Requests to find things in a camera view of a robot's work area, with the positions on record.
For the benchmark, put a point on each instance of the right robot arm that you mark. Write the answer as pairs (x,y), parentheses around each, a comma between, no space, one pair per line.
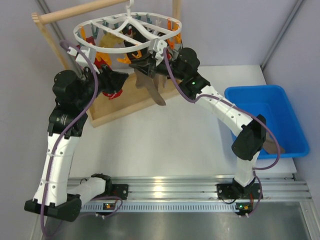
(249,130)

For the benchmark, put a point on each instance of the red patterned sock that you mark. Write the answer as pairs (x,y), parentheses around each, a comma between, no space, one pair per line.
(99,63)

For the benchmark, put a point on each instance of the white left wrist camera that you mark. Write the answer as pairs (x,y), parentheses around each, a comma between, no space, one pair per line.
(89,52)

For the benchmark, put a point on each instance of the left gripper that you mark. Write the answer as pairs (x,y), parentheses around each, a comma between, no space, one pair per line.
(112,81)

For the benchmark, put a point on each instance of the blue plastic bin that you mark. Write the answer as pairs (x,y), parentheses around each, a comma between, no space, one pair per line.
(272,102)

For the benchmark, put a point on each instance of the beige striped sock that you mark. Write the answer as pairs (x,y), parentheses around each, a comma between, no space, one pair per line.
(151,85)
(269,145)

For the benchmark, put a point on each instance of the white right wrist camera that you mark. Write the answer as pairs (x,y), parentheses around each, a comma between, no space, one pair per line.
(156,49)

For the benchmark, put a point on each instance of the dark navy santa sock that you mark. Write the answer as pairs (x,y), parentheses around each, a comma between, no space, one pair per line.
(133,33)

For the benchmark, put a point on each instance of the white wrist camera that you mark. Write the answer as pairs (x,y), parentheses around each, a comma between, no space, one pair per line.
(89,52)
(156,49)

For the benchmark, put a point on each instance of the mustard yellow sock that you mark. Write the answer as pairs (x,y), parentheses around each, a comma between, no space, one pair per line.
(109,41)

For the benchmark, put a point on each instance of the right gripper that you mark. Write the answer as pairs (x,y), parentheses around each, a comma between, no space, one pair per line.
(146,67)

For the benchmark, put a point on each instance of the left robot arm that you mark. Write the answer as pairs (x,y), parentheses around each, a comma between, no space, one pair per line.
(73,97)

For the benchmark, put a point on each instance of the aluminium mounting rail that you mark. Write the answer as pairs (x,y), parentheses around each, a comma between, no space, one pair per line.
(203,189)

